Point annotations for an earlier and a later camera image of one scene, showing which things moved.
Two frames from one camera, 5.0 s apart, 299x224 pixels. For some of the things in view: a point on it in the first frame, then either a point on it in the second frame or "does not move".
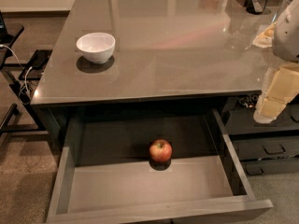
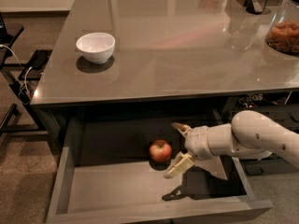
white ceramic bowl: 96,47 does not move
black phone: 41,58 does not move
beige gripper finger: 279,87 to 196,142
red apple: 160,150 does not move
